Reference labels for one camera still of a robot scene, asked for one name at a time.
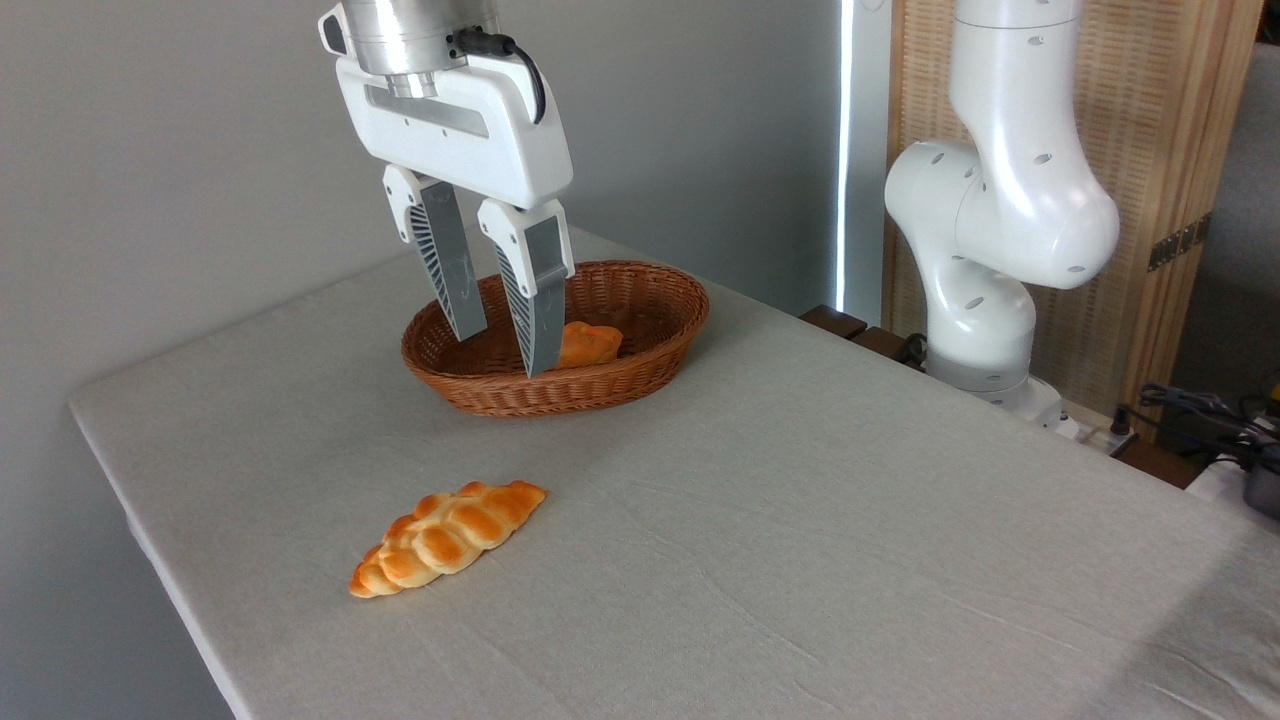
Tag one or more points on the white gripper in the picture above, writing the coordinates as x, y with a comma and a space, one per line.
470, 130

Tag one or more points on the small golden bread roll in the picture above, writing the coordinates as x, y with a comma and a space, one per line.
592, 345

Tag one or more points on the braided golden bread loaf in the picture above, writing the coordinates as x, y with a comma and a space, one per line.
450, 535

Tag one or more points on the brown wicker oval basket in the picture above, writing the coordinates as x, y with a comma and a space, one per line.
600, 392

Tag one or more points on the dark brown wooden ledge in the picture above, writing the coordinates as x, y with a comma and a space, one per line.
850, 328

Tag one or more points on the light grey tablecloth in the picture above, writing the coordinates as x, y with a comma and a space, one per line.
800, 550

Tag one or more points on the white power strip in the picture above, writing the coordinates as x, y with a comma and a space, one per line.
1095, 432

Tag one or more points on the wooden woven folding screen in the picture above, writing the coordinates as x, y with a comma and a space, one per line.
1160, 120

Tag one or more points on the black screen hinge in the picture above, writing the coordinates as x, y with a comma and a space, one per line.
1180, 242

